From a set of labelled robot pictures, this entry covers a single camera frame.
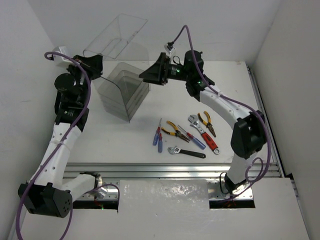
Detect aluminium front rail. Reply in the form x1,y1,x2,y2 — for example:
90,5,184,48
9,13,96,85
62,162,283,201

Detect clear flip lid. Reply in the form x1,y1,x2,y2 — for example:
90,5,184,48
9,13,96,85
82,13,149,61

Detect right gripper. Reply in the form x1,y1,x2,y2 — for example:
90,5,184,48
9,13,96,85
139,52,192,86

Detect black handled adjustable wrench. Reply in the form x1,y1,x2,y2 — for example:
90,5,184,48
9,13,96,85
167,146,207,159

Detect blue screwdriver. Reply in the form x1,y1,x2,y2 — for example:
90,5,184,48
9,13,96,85
158,133,163,153
177,125,206,150
152,118,162,146

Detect purple cable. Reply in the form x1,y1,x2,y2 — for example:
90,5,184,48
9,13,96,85
16,51,92,240
169,24,272,198

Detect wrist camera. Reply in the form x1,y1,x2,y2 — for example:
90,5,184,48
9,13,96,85
52,46,72,67
164,42,176,55

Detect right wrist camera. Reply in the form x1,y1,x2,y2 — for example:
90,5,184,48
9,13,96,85
164,42,176,55

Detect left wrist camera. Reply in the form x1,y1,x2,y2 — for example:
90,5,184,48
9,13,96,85
52,46,72,67

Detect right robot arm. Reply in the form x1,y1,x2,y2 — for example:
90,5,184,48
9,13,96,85
139,50,269,194

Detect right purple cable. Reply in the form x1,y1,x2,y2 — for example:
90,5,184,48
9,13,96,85
169,24,272,198

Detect clear plastic drawer organizer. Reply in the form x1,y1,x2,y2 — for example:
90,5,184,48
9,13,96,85
92,41,151,124

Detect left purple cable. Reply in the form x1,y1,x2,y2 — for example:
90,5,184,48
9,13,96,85
16,51,92,240

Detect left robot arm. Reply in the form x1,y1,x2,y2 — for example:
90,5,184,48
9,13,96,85
18,55,103,218

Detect red handled adjustable wrench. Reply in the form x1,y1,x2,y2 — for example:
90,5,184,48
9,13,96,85
188,114,220,155

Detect yellow long nose pliers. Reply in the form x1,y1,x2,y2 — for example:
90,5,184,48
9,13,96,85
161,120,190,143

